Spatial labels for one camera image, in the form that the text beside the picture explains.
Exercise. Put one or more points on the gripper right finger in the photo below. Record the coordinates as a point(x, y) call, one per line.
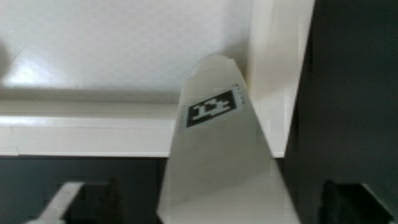
point(351, 205)

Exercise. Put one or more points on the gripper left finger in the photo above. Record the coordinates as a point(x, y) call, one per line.
point(85, 204)

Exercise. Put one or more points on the white desk top tray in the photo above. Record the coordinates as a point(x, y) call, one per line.
point(97, 56)

